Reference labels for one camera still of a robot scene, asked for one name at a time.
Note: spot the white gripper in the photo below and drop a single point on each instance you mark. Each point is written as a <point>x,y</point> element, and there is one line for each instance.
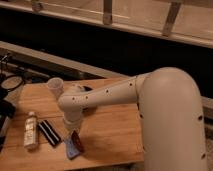
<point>72,122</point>

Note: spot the dark red pepper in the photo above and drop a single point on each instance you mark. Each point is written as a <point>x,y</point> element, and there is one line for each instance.
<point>77,142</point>

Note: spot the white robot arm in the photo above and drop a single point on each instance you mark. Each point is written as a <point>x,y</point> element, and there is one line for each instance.
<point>170,103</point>

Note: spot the blue and white sponge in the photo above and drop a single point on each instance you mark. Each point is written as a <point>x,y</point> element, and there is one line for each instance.
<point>71,151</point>

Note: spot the black white striped sponge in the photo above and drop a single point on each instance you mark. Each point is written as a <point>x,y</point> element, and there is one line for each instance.
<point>50,134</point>

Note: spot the clear plastic bottle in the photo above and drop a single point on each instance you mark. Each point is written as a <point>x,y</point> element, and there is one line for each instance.
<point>30,132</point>

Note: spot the black bowl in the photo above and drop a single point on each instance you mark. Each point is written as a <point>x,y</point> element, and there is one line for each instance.
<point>90,108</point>

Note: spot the white paper cup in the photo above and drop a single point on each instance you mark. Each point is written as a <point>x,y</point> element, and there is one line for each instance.
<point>56,86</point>

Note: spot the black device at left edge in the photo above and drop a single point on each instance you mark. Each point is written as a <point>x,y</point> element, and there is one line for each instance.
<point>7,111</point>

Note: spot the round mirror with black rim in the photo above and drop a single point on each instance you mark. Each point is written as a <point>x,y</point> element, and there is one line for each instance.
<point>12,82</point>

